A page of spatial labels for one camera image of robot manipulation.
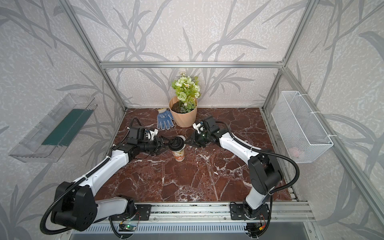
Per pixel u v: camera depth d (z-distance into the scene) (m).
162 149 0.75
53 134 0.65
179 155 0.85
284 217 0.73
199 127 0.78
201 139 0.74
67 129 0.62
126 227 0.71
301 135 0.62
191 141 0.73
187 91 0.93
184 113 0.97
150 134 0.71
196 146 0.75
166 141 0.79
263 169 0.47
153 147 0.73
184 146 0.81
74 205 0.40
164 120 1.12
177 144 0.79
